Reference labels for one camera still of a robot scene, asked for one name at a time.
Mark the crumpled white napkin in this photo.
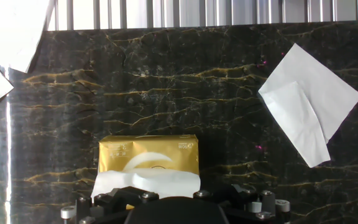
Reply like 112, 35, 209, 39
0, 0, 53, 74

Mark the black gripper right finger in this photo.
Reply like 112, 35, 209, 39
193, 185, 291, 224

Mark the folded white napkin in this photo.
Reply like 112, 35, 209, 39
257, 42, 358, 169

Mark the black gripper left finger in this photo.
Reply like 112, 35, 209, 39
60, 185, 160, 224

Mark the gold tissue pack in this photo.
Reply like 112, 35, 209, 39
98, 134, 200, 177

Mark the white pulled napkin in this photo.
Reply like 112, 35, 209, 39
91, 169, 201, 200

